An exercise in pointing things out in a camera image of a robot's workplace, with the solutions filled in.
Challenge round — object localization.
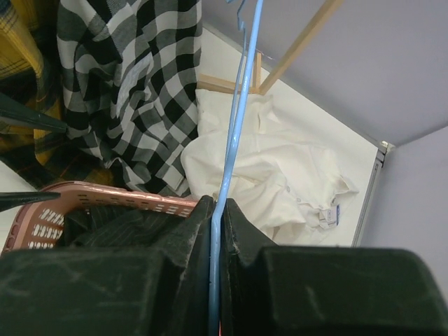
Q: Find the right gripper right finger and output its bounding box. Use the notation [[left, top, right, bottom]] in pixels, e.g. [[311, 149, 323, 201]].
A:
[[220, 199, 447, 335]]

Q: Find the blue hanger of white shirt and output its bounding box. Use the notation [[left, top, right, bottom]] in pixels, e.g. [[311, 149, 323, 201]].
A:
[[207, 0, 263, 335]]

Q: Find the dark pinstriped shirt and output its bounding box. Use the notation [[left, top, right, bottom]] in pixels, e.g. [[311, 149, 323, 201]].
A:
[[55, 206, 185, 247]]

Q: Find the wooden clothes rack frame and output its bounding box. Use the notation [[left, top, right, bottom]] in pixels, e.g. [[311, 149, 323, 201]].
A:
[[197, 1, 343, 95]]

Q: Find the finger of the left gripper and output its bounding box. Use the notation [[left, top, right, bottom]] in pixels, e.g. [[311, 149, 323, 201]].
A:
[[1, 94, 67, 133], [0, 192, 60, 212]]

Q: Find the black white checked shirt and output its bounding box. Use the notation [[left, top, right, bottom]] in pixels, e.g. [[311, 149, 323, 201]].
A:
[[57, 1, 202, 196]]

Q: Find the yellow plaid shirt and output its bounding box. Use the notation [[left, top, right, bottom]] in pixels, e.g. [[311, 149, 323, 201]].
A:
[[1, 1, 114, 189]]

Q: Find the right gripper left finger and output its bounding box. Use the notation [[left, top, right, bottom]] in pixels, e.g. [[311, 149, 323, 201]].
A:
[[1, 197, 214, 335]]

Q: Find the pink plastic laundry basket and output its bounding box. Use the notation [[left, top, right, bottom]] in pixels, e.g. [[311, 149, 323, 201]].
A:
[[2, 181, 196, 253]]

